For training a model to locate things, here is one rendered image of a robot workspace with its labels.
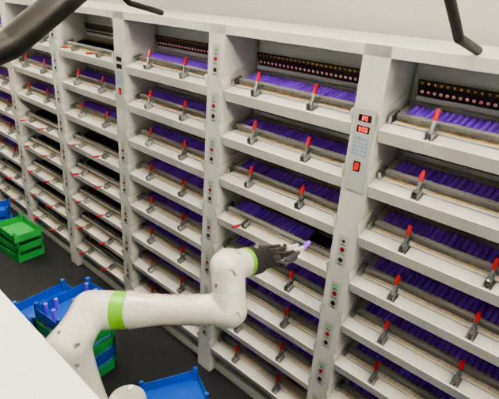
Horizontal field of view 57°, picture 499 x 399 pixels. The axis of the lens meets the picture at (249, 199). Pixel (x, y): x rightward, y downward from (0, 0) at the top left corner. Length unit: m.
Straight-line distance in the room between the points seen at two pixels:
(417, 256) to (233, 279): 0.61
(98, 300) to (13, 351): 1.27
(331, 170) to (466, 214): 0.47
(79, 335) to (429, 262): 1.07
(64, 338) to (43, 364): 1.17
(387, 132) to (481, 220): 0.37
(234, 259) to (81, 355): 0.49
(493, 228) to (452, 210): 0.12
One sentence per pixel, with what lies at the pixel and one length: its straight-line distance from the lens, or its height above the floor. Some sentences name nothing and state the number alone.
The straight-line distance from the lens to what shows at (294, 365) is 2.18.
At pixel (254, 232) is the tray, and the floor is 0.94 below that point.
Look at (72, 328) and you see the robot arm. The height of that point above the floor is 1.00.
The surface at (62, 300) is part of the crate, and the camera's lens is 2.50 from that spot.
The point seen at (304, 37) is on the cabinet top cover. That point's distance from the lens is 1.64.
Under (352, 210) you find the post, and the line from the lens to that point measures 1.62.
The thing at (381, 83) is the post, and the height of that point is 1.64.
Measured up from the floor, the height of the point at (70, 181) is 0.66.
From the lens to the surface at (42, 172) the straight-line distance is 3.75.
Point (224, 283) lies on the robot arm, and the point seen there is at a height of 1.10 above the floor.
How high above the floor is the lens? 1.85
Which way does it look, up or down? 24 degrees down
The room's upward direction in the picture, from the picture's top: 4 degrees clockwise
